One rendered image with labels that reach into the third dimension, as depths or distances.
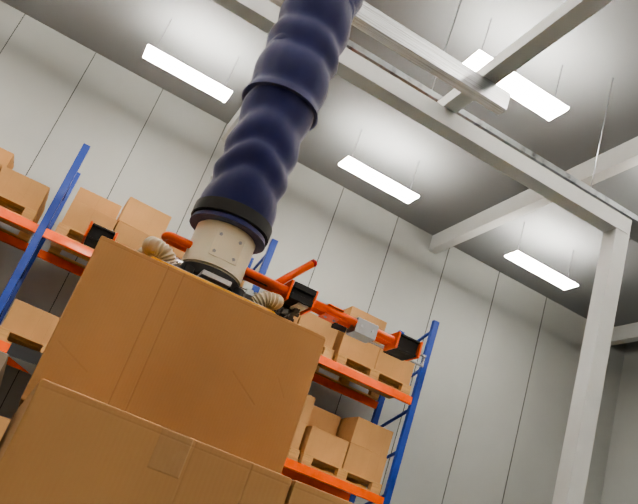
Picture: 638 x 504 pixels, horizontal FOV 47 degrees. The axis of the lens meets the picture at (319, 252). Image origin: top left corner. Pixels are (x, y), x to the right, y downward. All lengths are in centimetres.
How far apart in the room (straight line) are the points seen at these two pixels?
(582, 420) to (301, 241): 751
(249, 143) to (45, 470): 119
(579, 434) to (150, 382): 342
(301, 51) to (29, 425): 144
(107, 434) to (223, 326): 73
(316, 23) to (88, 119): 917
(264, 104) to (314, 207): 974
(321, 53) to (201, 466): 143
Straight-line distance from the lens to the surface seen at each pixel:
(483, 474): 1270
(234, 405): 174
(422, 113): 459
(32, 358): 236
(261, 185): 197
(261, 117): 206
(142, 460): 108
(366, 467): 1009
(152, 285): 173
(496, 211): 1130
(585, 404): 479
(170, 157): 1130
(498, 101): 437
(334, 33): 230
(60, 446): 107
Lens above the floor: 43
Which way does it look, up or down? 23 degrees up
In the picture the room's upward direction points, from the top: 20 degrees clockwise
